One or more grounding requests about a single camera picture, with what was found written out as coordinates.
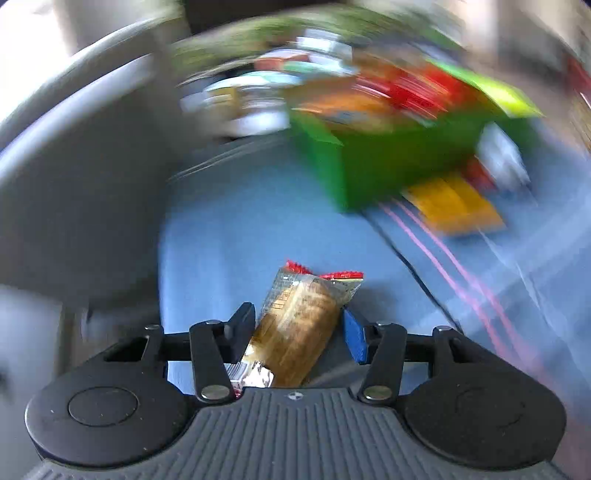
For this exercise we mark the clear white snack packet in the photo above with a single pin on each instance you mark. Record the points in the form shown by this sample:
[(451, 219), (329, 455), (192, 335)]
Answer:
[(503, 154)]

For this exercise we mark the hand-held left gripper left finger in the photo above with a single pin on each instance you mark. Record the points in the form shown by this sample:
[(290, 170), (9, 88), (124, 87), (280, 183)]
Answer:
[(242, 323)]

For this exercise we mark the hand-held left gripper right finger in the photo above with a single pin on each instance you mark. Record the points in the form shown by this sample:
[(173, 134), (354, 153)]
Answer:
[(354, 334)]

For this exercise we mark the green cardboard box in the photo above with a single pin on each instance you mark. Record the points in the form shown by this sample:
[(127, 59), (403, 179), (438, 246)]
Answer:
[(392, 166)]

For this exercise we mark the brown cake packet red ends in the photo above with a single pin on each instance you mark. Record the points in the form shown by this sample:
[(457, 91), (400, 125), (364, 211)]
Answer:
[(295, 332)]

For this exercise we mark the red and yellow snack bag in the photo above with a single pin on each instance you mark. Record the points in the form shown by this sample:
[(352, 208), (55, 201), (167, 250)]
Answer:
[(415, 92)]

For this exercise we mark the grey sofa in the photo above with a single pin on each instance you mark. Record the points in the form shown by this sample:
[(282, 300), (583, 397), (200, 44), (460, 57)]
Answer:
[(69, 184)]

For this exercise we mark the small red snack packet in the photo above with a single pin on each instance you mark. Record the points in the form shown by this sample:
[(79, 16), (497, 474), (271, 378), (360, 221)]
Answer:
[(480, 170)]

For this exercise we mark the orange snack packet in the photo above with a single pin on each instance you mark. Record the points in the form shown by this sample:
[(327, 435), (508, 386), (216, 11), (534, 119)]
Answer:
[(455, 205), (341, 108)]

